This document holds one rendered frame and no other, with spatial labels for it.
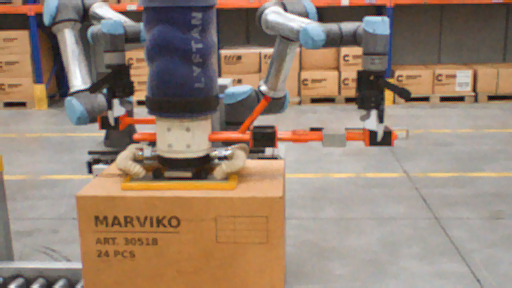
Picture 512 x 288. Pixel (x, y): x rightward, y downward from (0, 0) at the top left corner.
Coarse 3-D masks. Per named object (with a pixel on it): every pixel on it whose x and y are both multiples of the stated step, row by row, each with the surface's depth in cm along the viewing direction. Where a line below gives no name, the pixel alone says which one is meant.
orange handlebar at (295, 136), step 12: (132, 120) 207; (144, 120) 206; (144, 132) 183; (156, 132) 183; (216, 132) 182; (228, 132) 182; (288, 132) 181; (300, 132) 178; (312, 132) 180; (348, 132) 180; (360, 132) 180
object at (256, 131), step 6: (252, 126) 181; (258, 126) 184; (264, 126) 184; (270, 126) 183; (276, 126) 180; (252, 132) 175; (258, 132) 175; (264, 132) 175; (270, 132) 175; (276, 132) 175; (252, 138) 176; (258, 138) 176; (264, 138) 176; (270, 138) 176; (276, 138) 176; (252, 144) 176; (258, 144) 176; (264, 144) 176; (270, 144) 176; (276, 144) 176
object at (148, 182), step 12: (156, 168) 175; (204, 168) 174; (132, 180) 172; (144, 180) 172; (156, 180) 172; (168, 180) 172; (180, 180) 172; (192, 180) 171; (204, 180) 171; (216, 180) 171; (228, 180) 173
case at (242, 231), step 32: (256, 160) 202; (96, 192) 169; (128, 192) 169; (160, 192) 168; (192, 192) 168; (224, 192) 167; (256, 192) 167; (96, 224) 169; (128, 224) 168; (160, 224) 168; (192, 224) 167; (224, 224) 166; (256, 224) 166; (96, 256) 171; (128, 256) 171; (160, 256) 170; (192, 256) 169; (224, 256) 169; (256, 256) 168
